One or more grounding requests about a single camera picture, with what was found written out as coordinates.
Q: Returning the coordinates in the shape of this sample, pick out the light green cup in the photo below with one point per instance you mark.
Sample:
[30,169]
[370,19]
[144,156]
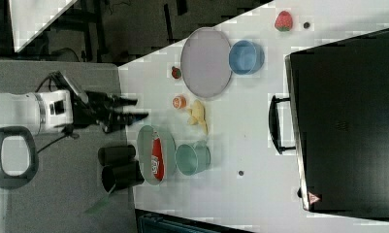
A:
[193,158]

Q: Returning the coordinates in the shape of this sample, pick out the peeled banana toy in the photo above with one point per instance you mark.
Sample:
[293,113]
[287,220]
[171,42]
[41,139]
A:
[197,116]

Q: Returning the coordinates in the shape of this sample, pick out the purple round plate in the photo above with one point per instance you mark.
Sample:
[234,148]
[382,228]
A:
[204,62]

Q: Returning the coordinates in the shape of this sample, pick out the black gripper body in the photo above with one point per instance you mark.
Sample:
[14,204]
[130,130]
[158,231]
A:
[89,107]

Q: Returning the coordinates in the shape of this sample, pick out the green oval strainer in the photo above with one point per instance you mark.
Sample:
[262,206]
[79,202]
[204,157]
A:
[144,149]

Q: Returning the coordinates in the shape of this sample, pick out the blue bowl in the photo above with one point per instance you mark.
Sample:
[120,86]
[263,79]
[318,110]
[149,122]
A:
[246,57]

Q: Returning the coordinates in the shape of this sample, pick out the blue crate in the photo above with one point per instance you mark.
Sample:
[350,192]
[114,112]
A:
[154,223]

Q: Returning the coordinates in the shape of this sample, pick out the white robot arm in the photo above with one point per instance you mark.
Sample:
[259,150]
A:
[63,109]

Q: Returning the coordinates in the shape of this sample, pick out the black toaster oven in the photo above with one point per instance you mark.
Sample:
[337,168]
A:
[339,102]

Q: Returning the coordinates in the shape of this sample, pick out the red plush ketchup bottle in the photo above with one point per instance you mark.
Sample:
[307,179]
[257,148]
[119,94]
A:
[157,162]

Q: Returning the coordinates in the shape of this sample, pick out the lower black cylinder cup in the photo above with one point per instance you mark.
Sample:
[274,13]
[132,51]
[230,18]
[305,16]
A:
[116,178]

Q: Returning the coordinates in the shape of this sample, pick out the orange slice toy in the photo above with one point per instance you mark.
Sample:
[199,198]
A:
[179,102]

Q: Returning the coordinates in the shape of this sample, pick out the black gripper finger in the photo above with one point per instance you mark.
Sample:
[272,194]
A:
[122,102]
[130,118]

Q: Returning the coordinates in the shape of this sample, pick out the red strawberry toy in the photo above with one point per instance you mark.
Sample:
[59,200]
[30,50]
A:
[284,21]

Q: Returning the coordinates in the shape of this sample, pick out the upper black cylinder cup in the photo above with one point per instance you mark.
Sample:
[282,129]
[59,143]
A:
[116,155]

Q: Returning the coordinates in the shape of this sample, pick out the black cylinder cup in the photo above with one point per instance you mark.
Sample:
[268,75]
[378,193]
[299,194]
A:
[116,178]
[116,155]

